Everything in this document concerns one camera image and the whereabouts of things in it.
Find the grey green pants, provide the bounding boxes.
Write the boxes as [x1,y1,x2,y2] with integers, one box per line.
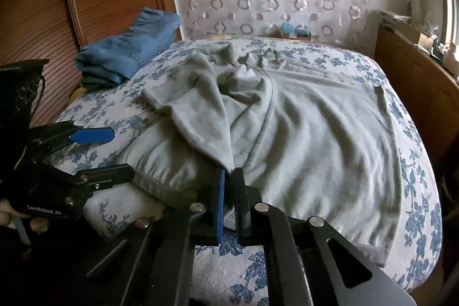
[119,44,401,265]

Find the person's left hand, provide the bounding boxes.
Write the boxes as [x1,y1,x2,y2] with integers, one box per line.
[0,200,49,232]

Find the yellow cloth at bedside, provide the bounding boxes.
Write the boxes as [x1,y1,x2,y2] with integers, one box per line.
[69,87,86,104]

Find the folded blue jeans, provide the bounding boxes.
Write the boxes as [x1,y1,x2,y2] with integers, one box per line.
[75,7,180,90]

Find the wooden sideboard cabinet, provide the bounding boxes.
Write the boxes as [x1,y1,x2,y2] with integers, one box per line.
[374,26,458,164]

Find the small box with blue cloth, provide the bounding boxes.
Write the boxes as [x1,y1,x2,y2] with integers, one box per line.
[280,22,311,41]

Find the window with frame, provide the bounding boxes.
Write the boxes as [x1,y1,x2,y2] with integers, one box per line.
[441,0,458,45]

